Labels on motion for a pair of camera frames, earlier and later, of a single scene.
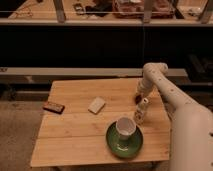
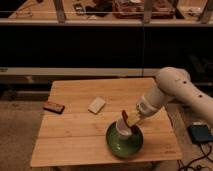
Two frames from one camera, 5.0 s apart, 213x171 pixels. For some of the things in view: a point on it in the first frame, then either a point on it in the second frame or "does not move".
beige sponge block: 96,105 does not move
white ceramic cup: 126,127 does not move
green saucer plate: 125,149 does not move
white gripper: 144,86 -> 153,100
